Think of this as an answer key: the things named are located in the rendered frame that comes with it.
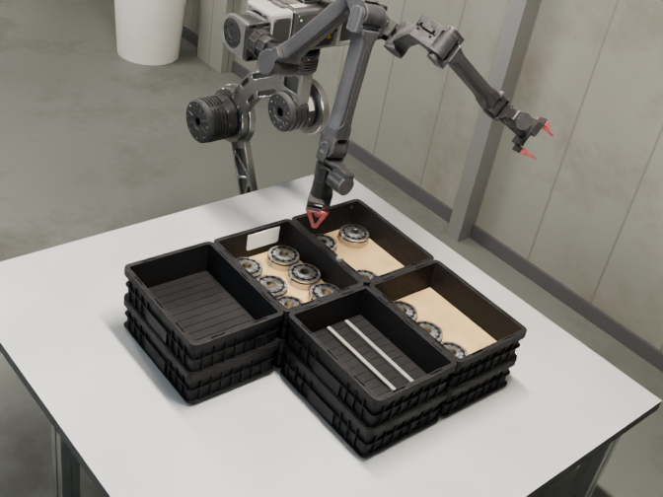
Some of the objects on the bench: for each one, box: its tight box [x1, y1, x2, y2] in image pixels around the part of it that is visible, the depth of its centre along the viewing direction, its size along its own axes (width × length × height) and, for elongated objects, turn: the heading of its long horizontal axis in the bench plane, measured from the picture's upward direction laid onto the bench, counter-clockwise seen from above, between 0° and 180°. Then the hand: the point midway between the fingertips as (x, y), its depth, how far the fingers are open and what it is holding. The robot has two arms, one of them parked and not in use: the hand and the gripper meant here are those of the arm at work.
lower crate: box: [123, 297, 278, 404], centre depth 254 cm, size 40×30×12 cm
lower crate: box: [436, 358, 517, 417], centre depth 265 cm, size 40×30×12 cm
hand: (316, 220), depth 259 cm, fingers open, 6 cm apart
